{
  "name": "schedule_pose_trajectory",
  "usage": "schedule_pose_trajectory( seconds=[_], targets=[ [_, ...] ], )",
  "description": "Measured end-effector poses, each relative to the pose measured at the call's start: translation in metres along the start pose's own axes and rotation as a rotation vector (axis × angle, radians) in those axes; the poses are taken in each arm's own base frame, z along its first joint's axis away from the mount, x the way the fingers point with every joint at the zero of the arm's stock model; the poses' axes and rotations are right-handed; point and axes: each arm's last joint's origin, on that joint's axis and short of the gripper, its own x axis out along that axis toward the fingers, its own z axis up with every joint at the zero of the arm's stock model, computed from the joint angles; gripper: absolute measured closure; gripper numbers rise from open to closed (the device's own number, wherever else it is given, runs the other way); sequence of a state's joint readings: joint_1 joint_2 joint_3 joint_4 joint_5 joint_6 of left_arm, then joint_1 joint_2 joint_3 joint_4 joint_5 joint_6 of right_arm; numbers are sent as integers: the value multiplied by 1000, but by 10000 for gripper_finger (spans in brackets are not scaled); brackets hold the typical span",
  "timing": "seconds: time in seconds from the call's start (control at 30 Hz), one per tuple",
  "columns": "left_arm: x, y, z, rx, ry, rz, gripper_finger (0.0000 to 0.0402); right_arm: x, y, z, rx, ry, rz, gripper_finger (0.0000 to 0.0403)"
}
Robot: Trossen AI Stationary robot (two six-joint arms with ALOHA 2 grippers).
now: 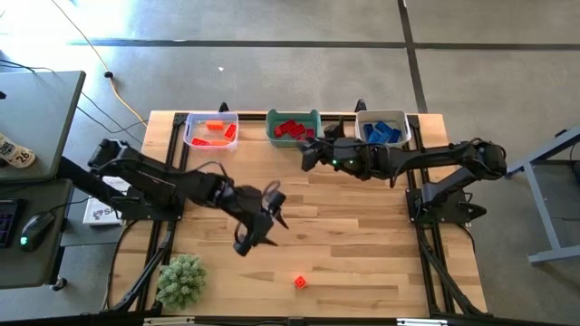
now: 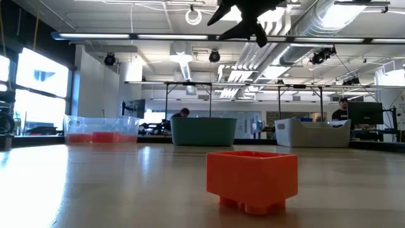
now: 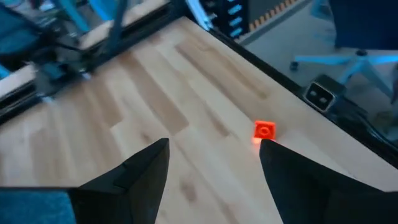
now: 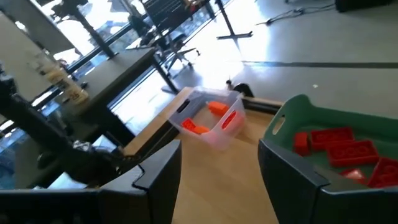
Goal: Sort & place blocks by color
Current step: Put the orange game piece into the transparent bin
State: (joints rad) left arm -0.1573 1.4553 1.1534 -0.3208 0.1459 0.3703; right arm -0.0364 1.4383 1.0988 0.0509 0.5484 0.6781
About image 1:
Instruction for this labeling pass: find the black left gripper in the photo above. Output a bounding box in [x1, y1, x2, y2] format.
[216, 177, 291, 248]

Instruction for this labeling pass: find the white plastic bin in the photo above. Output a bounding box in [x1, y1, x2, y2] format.
[354, 109, 412, 149]

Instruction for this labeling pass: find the teal plastic bin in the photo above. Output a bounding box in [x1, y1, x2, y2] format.
[265, 108, 323, 149]

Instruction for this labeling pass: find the green artificial plant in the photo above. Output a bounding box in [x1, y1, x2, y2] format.
[155, 254, 208, 311]

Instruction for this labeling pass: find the clear plastic bin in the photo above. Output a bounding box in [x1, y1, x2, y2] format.
[183, 111, 240, 151]

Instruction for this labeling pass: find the silver aluminium bar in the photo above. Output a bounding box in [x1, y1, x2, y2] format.
[396, 318, 450, 326]
[143, 317, 196, 326]

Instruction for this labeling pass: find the white paper sheet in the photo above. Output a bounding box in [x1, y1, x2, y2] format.
[101, 176, 131, 194]

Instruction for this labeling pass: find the white printed booklet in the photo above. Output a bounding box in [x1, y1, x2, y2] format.
[82, 197, 124, 226]

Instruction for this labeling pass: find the black computer mouse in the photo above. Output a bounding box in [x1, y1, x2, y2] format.
[19, 211, 56, 253]

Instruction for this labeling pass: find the dark grey desk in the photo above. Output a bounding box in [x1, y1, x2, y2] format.
[0, 178, 73, 292]

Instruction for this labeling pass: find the light grey desk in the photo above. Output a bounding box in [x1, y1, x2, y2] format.
[0, 70, 86, 182]

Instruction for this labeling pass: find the black keyboard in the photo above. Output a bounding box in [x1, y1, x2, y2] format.
[0, 198, 23, 249]

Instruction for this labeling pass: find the white printed cup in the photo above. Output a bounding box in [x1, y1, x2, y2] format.
[0, 133, 36, 169]

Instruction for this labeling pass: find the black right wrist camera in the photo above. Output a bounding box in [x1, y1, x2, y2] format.
[300, 145, 320, 173]

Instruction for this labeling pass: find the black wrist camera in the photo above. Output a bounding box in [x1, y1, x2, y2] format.
[232, 236, 256, 258]
[300, 145, 320, 173]

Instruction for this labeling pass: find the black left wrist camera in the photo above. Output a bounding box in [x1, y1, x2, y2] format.
[232, 236, 256, 258]

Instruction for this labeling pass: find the yellow floor cable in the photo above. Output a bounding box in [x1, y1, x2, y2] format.
[48, 0, 150, 127]

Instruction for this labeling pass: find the grey metal table frame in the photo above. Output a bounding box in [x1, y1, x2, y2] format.
[505, 126, 580, 266]

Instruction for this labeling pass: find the black floor cable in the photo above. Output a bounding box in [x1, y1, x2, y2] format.
[0, 57, 58, 76]

